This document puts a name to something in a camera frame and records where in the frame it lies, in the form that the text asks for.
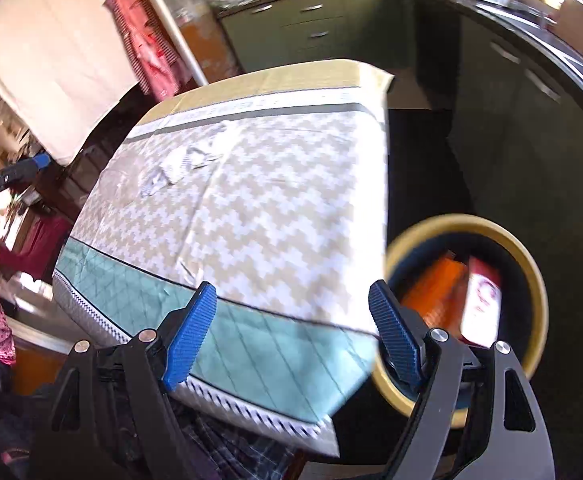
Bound orange cardboard box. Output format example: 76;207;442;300
401;252;468;339

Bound wooden cutting board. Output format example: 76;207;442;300
553;0;583;49

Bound patterned tablecloth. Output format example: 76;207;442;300
53;60;392;456

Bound green lower cabinets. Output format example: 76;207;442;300
218;0;583;320

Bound black bin with yellow rim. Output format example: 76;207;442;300
370;212;551;428

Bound red checkered apron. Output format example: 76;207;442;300
105;0;192;102

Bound white red milk carton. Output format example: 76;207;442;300
459;257;502;348

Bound white hanging cloth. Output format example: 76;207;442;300
0;0;138;166

